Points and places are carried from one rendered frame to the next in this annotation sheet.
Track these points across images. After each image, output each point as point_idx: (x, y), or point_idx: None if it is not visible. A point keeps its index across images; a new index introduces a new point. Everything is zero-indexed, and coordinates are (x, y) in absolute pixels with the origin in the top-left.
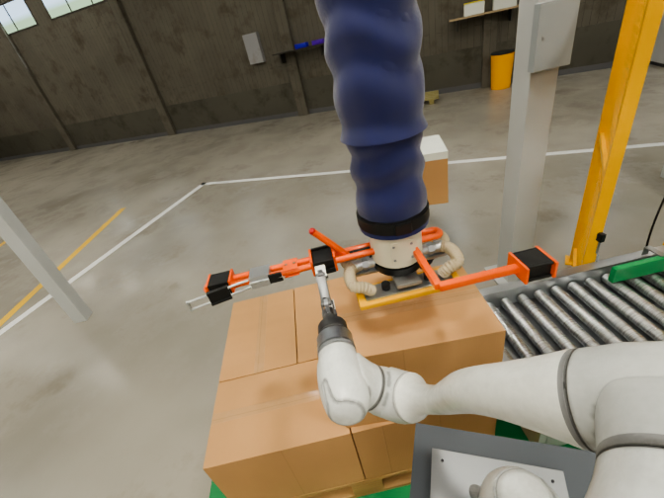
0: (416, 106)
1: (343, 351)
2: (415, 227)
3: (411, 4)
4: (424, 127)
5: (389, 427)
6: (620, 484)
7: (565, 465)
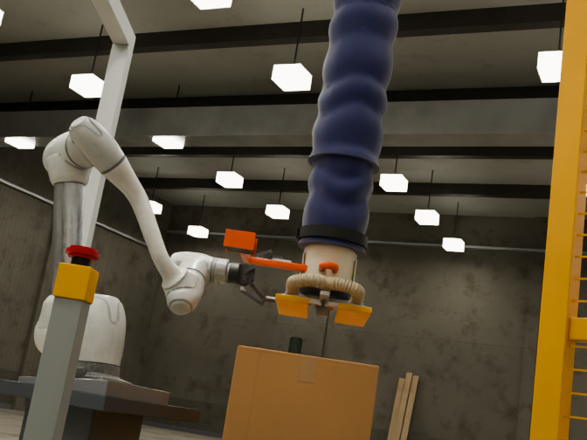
0: (317, 136)
1: (204, 254)
2: (300, 235)
3: (332, 78)
4: (321, 152)
5: None
6: None
7: (111, 396)
